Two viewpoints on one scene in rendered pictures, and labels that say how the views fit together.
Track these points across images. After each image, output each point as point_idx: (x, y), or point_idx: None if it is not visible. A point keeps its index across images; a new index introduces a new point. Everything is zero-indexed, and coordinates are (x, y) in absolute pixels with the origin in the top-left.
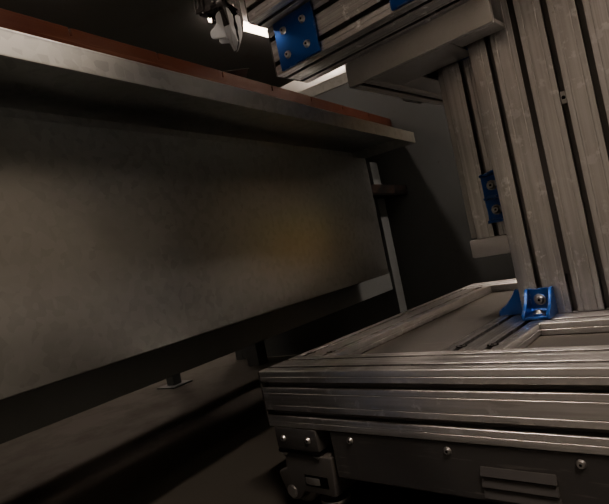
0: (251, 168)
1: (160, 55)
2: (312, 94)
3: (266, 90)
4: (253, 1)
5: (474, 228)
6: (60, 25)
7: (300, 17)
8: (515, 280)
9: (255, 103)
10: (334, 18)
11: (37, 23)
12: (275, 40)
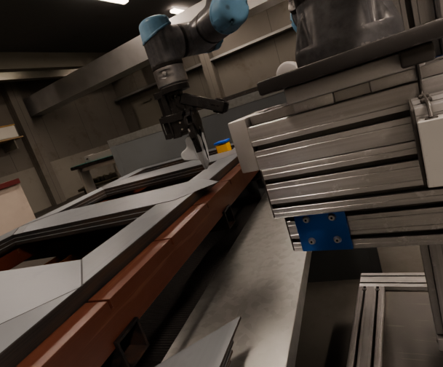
0: None
1: (173, 238)
2: (209, 113)
3: (228, 188)
4: (281, 202)
5: (439, 328)
6: (101, 308)
7: (332, 218)
8: (399, 279)
9: (300, 311)
10: (372, 226)
11: (82, 334)
12: (293, 221)
